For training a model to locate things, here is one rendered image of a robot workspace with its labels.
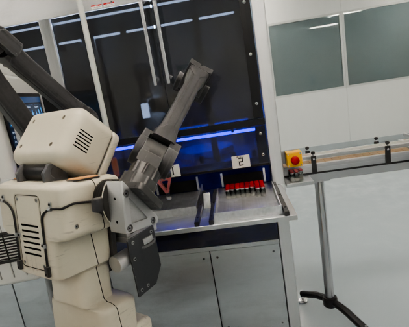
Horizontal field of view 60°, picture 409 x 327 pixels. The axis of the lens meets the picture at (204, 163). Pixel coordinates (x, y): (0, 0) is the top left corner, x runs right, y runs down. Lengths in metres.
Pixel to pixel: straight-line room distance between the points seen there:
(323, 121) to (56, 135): 5.87
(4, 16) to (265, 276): 1.76
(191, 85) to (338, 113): 5.60
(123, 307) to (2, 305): 1.46
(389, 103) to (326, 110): 1.04
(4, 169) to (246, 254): 1.16
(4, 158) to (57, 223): 0.60
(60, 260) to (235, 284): 1.22
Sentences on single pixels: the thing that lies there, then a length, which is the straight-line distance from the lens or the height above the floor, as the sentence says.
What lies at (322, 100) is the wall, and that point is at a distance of 6.45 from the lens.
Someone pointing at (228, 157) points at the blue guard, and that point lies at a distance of 1.68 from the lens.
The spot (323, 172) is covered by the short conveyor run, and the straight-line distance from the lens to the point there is 1.87.
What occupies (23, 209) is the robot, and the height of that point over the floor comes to 1.18.
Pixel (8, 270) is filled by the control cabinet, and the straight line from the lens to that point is 1.50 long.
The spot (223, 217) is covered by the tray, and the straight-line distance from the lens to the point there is 1.37.
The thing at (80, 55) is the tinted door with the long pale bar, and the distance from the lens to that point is 1.80.
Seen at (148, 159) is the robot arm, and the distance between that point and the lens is 0.81.
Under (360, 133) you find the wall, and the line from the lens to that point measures 6.70.
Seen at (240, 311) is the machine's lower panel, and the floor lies 0.22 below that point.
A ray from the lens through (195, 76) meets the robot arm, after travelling 1.06.
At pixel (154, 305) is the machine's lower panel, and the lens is 2.05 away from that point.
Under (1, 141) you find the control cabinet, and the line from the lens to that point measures 1.37.
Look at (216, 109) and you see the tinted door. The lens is 1.66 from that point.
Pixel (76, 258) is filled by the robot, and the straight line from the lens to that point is 0.90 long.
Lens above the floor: 1.38
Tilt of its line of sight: 12 degrees down
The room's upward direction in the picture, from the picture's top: 9 degrees counter-clockwise
